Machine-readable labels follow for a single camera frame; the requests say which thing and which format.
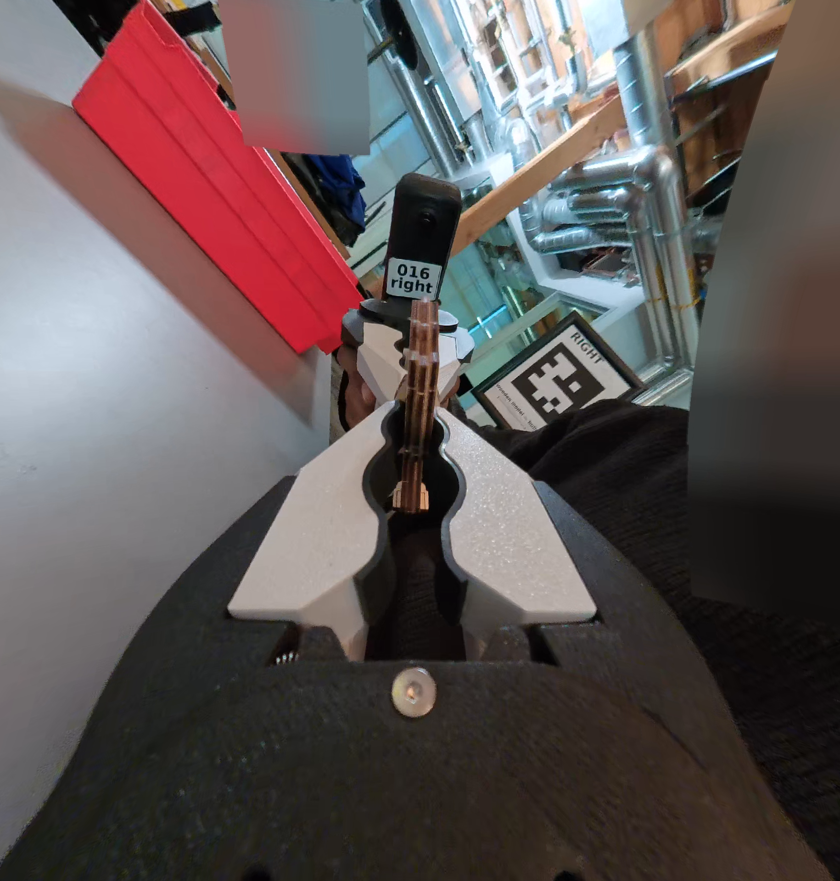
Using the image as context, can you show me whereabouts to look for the laser-cut wooden model piece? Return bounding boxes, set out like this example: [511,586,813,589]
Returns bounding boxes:
[391,299,446,514]

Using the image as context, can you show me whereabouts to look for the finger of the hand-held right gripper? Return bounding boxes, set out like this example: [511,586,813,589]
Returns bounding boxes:
[430,329,462,408]
[357,322,413,414]

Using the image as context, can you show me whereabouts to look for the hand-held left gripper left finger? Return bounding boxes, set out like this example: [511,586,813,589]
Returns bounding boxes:
[227,402,402,663]

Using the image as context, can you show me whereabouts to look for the framed marker sign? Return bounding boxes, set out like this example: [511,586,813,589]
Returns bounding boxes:
[471,310,645,432]

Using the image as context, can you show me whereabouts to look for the white desk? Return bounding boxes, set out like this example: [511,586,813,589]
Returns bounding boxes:
[0,0,355,881]

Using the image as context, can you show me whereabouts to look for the person's right hand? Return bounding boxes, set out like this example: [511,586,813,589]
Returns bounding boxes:
[337,372,380,431]

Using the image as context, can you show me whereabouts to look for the wooden beam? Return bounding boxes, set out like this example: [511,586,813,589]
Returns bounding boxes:
[453,95,629,250]

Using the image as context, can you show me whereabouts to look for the blue jacket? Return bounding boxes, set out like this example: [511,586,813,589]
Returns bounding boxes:
[302,154,367,243]

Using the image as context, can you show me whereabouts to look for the person's right forearm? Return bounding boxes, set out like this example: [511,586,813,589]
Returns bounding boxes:
[392,398,840,881]

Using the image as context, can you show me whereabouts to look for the red plastic bin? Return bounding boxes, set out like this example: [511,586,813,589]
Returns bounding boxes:
[72,0,363,356]

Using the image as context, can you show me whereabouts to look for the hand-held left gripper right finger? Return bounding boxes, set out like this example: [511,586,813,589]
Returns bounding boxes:
[437,406,597,656]

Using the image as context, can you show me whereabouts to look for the silver ventilation ducts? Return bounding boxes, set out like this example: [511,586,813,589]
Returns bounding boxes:
[526,28,703,386]

